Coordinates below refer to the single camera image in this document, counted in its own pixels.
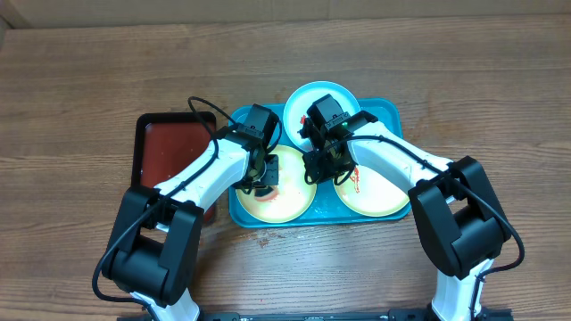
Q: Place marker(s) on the light blue plate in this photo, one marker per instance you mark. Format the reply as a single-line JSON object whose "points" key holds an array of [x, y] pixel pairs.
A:
{"points": [[295, 110]]}

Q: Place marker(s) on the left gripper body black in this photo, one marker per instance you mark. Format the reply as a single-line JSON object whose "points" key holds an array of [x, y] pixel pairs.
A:
{"points": [[268, 175]]}

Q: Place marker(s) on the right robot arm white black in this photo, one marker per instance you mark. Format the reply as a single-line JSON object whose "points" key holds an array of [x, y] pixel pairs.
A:
{"points": [[461, 224]]}

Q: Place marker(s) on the round orange green sponge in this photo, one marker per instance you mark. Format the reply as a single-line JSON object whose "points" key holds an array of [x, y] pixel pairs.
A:
{"points": [[266, 194]]}

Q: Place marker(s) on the green plate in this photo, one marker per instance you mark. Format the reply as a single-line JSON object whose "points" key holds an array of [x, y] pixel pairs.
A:
{"points": [[370, 194], [295, 196]]}

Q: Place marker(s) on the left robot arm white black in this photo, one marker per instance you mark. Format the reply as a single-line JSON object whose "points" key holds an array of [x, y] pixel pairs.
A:
{"points": [[153, 245]]}

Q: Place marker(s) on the teal plastic tray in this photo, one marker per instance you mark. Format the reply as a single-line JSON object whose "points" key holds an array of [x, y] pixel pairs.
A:
{"points": [[325, 209]]}

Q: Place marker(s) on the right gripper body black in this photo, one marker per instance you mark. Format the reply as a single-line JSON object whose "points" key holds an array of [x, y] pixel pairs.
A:
{"points": [[327, 161]]}

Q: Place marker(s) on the dark red tray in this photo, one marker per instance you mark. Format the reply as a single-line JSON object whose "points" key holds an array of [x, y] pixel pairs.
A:
{"points": [[166, 143]]}

